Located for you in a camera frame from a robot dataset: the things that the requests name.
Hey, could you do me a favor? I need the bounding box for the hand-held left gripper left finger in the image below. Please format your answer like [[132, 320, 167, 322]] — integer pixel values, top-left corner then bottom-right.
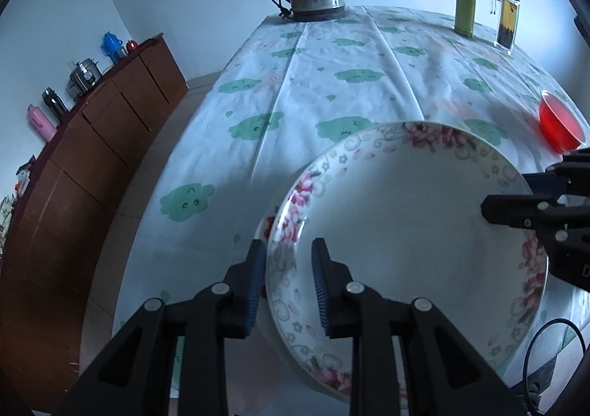
[[53, 240, 267, 416]]

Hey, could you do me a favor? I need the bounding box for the red plastic bowl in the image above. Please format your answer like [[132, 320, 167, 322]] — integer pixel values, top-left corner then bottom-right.
[[538, 90, 585, 154]]

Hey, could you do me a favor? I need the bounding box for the blue thermos jug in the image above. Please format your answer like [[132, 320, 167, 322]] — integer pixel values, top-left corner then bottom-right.
[[101, 31, 127, 62]]

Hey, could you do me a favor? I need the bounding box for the green cloud print tablecloth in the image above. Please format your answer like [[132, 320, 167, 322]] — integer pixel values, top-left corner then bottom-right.
[[108, 6, 586, 398]]

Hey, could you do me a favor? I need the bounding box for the black thermos bottle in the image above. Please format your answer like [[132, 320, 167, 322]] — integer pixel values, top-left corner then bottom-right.
[[41, 87, 70, 117]]

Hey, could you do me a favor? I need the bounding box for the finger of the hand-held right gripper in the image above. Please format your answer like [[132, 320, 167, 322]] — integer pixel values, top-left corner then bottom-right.
[[525, 149, 590, 200], [480, 195, 590, 232]]

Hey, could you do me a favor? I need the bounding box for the brown wooden sideboard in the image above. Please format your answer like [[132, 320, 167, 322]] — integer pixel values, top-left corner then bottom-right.
[[0, 33, 190, 412]]

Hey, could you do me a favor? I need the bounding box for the glass tea bottle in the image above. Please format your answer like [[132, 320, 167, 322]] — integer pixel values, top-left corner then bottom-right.
[[494, 0, 521, 50]]

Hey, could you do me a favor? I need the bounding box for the black cable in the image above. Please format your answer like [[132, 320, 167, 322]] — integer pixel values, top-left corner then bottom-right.
[[525, 318, 588, 416]]

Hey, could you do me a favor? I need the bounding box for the white plate with rose print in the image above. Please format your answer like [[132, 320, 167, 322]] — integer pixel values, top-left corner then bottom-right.
[[253, 212, 323, 394]]

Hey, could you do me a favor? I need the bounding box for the pile of small packets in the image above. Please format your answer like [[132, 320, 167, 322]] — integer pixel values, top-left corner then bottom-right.
[[0, 155, 38, 237]]

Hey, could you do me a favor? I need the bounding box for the pink thermos bottle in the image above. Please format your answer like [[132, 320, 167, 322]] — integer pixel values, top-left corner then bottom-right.
[[27, 104, 58, 142]]

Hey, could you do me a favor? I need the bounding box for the large floral-rimmed white plate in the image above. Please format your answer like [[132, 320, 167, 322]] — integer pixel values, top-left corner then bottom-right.
[[266, 121, 549, 405]]

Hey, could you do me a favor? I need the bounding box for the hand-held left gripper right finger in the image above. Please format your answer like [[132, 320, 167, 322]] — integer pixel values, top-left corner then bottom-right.
[[312, 238, 524, 416]]

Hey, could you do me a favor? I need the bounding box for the green thermos bottle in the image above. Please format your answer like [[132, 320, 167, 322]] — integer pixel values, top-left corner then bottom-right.
[[454, 0, 477, 39]]

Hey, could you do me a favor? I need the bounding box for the steel cooking pot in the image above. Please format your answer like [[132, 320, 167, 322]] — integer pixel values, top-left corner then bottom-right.
[[68, 59, 103, 98]]

